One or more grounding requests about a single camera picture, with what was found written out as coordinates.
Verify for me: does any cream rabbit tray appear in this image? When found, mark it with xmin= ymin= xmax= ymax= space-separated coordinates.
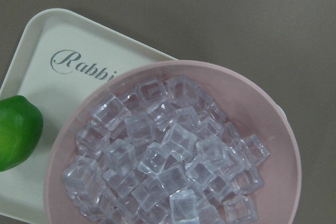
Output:
xmin=0 ymin=8 xmax=287 ymax=223

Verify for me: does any pile of clear ice cubes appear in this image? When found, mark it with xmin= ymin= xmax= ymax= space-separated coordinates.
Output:
xmin=62 ymin=76 xmax=270 ymax=223

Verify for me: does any pink bowl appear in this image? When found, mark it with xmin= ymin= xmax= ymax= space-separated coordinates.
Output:
xmin=44 ymin=60 xmax=302 ymax=223

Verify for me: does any green lime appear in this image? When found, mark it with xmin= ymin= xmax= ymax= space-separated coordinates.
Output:
xmin=1 ymin=95 xmax=44 ymax=172

